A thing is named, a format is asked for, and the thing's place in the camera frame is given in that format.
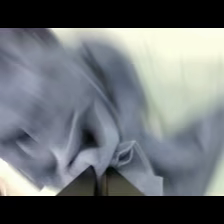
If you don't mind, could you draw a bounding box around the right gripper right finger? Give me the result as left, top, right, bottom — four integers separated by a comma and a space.
100, 166, 146, 197

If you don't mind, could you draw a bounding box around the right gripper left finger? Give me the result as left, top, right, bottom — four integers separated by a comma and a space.
55, 165, 100, 197

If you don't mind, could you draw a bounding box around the grey-blue shirt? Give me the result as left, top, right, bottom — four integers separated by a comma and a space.
0, 28, 224, 197

